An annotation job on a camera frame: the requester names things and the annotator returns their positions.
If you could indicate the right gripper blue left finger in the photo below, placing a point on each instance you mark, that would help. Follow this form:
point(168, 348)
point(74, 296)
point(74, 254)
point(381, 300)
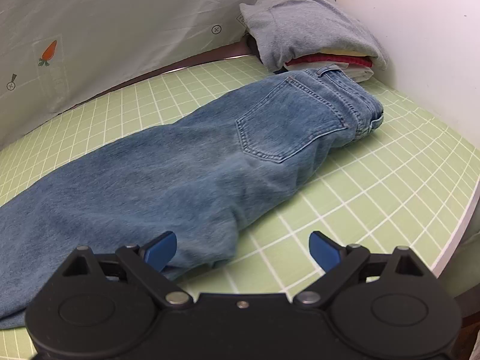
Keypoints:
point(144, 265)

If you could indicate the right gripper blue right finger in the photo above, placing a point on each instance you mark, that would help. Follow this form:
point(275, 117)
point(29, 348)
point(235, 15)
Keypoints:
point(341, 265)

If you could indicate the blue denim jeans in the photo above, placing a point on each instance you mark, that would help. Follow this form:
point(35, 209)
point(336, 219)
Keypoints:
point(205, 178)

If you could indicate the folded red garment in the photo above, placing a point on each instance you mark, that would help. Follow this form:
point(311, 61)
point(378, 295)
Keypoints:
point(364, 61)

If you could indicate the grey carrot print storage bag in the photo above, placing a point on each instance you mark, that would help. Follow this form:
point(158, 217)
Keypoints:
point(56, 54)

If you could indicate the folded grey sweater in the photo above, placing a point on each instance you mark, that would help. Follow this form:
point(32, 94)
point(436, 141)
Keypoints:
point(288, 29)

